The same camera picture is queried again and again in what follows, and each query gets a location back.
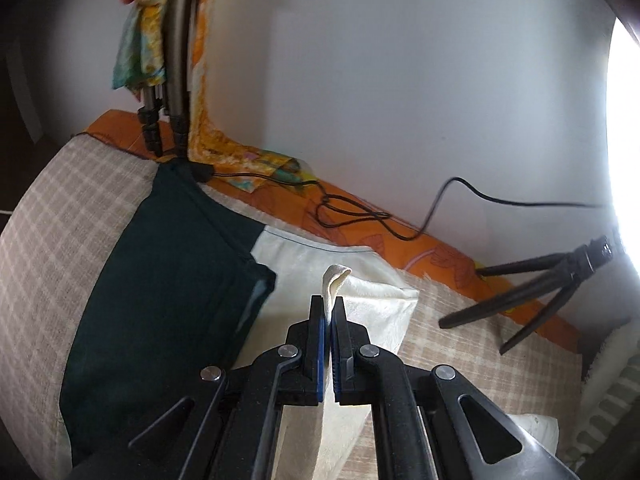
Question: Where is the black cable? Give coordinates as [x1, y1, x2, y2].
[210, 172, 611, 242]

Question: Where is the beige checked blanket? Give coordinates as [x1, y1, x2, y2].
[0, 136, 586, 480]

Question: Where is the cream white cloth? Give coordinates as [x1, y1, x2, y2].
[235, 225, 560, 480]

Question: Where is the orange patterned bedsheet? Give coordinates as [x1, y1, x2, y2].
[75, 109, 586, 356]

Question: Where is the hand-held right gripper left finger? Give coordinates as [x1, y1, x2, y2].
[128, 295, 326, 480]

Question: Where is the white fluffy towel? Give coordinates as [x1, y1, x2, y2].
[570, 325, 636, 461]

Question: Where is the orange patterned hanging cloth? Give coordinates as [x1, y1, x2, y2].
[188, 0, 321, 196]

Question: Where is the small black tripod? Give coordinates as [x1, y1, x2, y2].
[438, 240, 615, 356]

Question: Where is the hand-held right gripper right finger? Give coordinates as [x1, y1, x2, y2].
[331, 296, 581, 480]

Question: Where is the colourful hanging scarf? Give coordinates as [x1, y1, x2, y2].
[111, 0, 171, 102]

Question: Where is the black tripod with grey legs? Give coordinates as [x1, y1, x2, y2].
[136, 0, 216, 181]

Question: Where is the dark green cloth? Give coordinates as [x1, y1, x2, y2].
[59, 164, 277, 467]

